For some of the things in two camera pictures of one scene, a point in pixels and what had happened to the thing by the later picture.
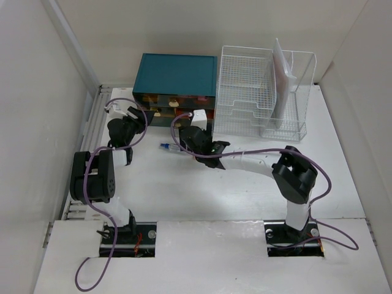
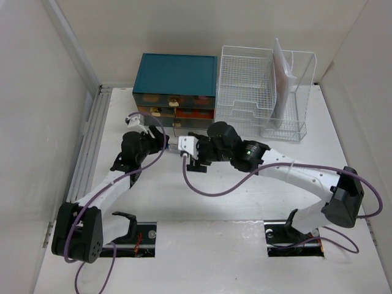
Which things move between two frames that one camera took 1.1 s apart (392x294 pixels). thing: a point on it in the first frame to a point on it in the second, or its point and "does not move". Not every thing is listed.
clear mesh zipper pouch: (281, 81) does not move
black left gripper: (141, 120) to (157, 141)
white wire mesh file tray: (245, 91) does not move
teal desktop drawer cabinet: (174, 86) does not move
